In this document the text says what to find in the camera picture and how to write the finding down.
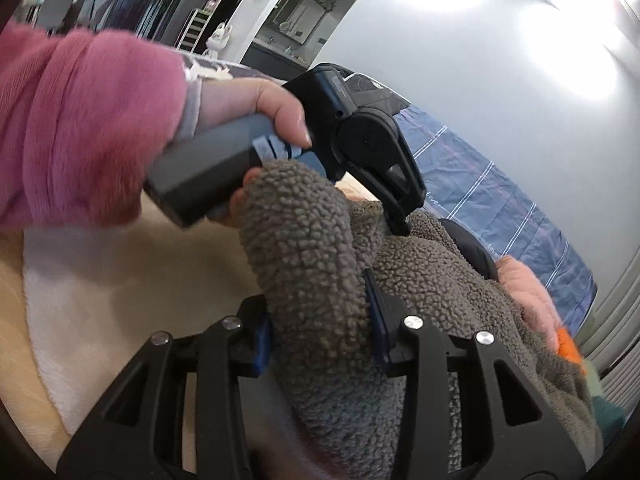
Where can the pink garment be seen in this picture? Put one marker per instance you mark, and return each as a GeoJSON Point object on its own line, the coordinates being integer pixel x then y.
{"type": "Point", "coordinates": [525, 295]}

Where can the brown fleece jacket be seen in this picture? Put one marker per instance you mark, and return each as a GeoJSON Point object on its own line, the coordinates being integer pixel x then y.
{"type": "Point", "coordinates": [310, 260]}

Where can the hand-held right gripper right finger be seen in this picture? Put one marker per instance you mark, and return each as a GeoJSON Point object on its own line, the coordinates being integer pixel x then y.
{"type": "Point", "coordinates": [377, 340]}

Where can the dark cabinet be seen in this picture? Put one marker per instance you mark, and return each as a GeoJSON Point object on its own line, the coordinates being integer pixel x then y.
{"type": "Point", "coordinates": [277, 60]}

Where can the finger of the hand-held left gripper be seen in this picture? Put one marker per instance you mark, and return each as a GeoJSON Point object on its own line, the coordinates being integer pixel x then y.
{"type": "Point", "coordinates": [400, 185]}

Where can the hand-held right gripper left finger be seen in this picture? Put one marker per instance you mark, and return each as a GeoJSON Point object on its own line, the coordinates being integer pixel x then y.
{"type": "Point", "coordinates": [259, 355]}

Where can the printed bed sheet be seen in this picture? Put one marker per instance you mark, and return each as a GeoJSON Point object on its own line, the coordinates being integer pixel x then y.
{"type": "Point", "coordinates": [225, 67]}

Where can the blue plaid bed cover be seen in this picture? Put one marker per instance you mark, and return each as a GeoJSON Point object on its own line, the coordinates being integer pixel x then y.
{"type": "Point", "coordinates": [500, 210]}

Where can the white pleated curtain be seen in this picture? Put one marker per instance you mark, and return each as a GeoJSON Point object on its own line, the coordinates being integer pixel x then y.
{"type": "Point", "coordinates": [615, 320]}

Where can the person's left hand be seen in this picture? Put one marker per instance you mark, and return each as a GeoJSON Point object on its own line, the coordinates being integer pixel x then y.
{"type": "Point", "coordinates": [250, 97]}

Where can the black garment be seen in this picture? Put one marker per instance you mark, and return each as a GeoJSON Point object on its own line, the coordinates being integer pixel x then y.
{"type": "Point", "coordinates": [475, 255]}

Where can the teal garment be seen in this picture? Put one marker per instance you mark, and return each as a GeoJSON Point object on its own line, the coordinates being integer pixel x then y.
{"type": "Point", "coordinates": [607, 415]}

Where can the dark printed pillow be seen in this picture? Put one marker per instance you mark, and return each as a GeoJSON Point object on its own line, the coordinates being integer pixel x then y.
{"type": "Point", "coordinates": [385, 92]}

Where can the white rabbit figure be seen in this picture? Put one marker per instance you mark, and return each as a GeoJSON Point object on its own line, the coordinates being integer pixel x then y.
{"type": "Point", "coordinates": [218, 40]}

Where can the orange garment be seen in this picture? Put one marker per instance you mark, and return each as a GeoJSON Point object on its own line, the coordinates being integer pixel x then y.
{"type": "Point", "coordinates": [567, 347]}

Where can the wall mirror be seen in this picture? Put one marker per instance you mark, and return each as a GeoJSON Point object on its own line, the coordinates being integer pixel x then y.
{"type": "Point", "coordinates": [297, 17]}

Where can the cream fleece blanket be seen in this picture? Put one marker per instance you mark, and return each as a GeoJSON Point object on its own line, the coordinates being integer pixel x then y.
{"type": "Point", "coordinates": [100, 285]}

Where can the white ladder shelf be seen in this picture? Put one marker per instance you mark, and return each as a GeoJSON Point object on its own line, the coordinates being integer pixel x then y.
{"type": "Point", "coordinates": [192, 30]}

